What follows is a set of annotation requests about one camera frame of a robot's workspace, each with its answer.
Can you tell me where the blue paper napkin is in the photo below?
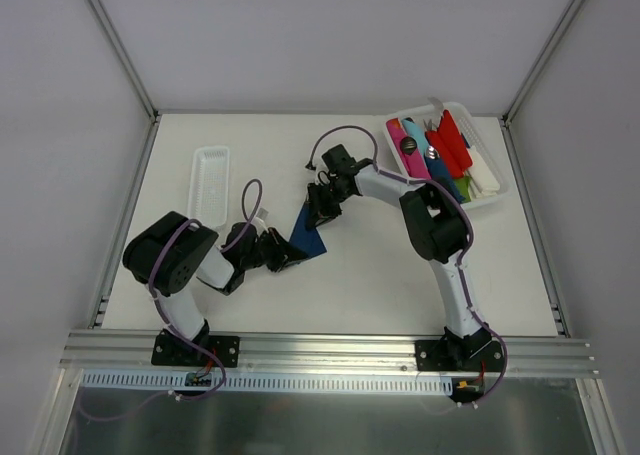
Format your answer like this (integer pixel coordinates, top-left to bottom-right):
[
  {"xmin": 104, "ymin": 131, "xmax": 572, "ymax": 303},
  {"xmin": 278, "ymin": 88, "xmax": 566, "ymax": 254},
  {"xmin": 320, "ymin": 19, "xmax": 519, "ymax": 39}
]
[{"xmin": 289, "ymin": 202, "xmax": 327, "ymax": 259}]

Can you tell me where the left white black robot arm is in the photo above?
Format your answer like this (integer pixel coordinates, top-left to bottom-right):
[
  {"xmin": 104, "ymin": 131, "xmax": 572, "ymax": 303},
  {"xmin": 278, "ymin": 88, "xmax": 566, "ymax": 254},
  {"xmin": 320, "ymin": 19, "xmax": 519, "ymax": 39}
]
[{"xmin": 122, "ymin": 211, "xmax": 309, "ymax": 365}]

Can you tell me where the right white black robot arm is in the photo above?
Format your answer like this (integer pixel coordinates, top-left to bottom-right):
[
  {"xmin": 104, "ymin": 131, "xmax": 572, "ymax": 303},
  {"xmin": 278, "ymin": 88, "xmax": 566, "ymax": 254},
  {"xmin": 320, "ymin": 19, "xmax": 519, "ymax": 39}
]
[{"xmin": 306, "ymin": 145, "xmax": 485, "ymax": 371}]

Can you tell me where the pink napkin roll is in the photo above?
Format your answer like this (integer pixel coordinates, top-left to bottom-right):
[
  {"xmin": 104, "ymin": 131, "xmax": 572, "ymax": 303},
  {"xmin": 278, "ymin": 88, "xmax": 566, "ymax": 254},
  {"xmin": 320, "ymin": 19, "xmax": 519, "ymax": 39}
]
[{"xmin": 386, "ymin": 118, "xmax": 431, "ymax": 180}]

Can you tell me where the teal napkin roll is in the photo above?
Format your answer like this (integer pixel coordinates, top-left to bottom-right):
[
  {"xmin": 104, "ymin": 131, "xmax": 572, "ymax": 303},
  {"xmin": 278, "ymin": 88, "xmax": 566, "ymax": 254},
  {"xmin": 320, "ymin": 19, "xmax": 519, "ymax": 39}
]
[{"xmin": 401, "ymin": 118, "xmax": 426, "ymax": 141}]

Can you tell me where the blue napkin roll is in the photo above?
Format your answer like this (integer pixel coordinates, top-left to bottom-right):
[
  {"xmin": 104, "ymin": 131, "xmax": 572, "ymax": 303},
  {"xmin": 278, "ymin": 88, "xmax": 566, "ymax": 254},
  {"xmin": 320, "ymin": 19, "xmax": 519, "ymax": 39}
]
[{"xmin": 424, "ymin": 146, "xmax": 464, "ymax": 202}]

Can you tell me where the red napkin roll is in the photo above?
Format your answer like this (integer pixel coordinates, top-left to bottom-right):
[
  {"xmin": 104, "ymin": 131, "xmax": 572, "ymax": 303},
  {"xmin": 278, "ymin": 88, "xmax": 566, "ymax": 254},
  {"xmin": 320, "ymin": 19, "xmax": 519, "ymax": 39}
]
[{"xmin": 426, "ymin": 110, "xmax": 472, "ymax": 179}]

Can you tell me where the green napkin roll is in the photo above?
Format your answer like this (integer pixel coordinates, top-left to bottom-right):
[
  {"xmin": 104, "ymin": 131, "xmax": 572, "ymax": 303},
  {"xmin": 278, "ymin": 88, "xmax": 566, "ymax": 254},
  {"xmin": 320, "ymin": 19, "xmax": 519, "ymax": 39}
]
[{"xmin": 454, "ymin": 175, "xmax": 474, "ymax": 203}]

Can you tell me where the white napkin roll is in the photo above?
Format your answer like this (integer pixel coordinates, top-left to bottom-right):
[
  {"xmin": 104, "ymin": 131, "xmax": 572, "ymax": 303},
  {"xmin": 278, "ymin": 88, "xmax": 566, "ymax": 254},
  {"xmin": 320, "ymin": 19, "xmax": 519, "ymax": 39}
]
[{"xmin": 467, "ymin": 146, "xmax": 501, "ymax": 196}]

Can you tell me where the black round spoon head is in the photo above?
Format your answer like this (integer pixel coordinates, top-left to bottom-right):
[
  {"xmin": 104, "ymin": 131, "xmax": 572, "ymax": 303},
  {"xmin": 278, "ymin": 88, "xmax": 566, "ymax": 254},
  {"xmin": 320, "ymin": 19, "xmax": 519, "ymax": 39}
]
[{"xmin": 400, "ymin": 136, "xmax": 418, "ymax": 156}]

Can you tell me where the white perforated plastic tray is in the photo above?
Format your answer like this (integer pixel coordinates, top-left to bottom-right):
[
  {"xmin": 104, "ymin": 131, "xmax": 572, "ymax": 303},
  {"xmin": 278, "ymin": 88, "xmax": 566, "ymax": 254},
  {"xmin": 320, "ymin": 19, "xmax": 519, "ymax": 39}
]
[{"xmin": 187, "ymin": 146, "xmax": 230, "ymax": 229}]

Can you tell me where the white basket of rolls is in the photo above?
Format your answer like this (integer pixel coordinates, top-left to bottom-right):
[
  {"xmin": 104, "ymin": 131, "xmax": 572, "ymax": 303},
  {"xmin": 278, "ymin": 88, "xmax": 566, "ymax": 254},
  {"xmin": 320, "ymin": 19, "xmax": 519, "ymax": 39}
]
[{"xmin": 382, "ymin": 97, "xmax": 508, "ymax": 210}]

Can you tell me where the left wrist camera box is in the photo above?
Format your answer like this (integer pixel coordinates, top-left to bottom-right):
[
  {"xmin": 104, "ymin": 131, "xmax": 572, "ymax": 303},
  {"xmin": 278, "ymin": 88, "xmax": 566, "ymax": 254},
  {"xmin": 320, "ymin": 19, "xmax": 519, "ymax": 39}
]
[{"xmin": 254, "ymin": 208, "xmax": 269, "ymax": 221}]

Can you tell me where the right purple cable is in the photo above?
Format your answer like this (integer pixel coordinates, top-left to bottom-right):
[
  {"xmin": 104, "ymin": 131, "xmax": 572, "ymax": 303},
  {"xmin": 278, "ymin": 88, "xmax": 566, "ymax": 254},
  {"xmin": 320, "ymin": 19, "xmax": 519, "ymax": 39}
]
[{"xmin": 304, "ymin": 124, "xmax": 507, "ymax": 409}]

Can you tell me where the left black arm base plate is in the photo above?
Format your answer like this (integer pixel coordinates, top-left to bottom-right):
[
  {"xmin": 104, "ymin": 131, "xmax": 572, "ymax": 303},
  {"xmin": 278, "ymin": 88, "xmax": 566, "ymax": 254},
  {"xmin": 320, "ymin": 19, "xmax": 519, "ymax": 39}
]
[{"xmin": 151, "ymin": 329, "xmax": 241, "ymax": 368}]

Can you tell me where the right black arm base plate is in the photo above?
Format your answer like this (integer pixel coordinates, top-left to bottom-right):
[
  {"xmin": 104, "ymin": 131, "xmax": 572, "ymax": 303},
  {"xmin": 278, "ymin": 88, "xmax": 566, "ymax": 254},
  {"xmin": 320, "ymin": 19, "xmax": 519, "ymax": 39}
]
[{"xmin": 414, "ymin": 338, "xmax": 505, "ymax": 373}]

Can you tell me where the aluminium mounting rail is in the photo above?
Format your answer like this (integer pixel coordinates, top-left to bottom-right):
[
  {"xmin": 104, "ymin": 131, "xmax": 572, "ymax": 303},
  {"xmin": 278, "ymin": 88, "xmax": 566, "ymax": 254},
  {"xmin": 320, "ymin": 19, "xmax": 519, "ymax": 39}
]
[{"xmin": 60, "ymin": 329, "xmax": 600, "ymax": 379}]

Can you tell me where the white slotted cable duct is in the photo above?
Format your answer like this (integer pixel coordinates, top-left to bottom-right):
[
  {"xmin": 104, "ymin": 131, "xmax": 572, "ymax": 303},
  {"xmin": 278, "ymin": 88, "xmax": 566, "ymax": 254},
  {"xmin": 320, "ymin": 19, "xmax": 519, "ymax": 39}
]
[{"xmin": 81, "ymin": 369, "xmax": 453, "ymax": 396}]

